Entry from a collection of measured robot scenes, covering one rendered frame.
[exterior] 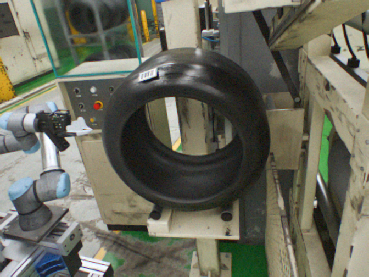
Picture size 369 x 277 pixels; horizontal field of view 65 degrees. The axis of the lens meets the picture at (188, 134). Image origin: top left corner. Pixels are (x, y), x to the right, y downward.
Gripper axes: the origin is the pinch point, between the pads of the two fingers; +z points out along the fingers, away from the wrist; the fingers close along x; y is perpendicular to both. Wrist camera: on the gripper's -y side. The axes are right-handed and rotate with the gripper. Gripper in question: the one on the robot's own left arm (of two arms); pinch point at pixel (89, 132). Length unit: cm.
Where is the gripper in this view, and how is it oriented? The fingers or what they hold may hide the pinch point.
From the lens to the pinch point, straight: 118.7
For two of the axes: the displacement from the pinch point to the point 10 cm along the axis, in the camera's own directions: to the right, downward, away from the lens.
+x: 1.4, -4.7, 8.7
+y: 0.1, -8.8, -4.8
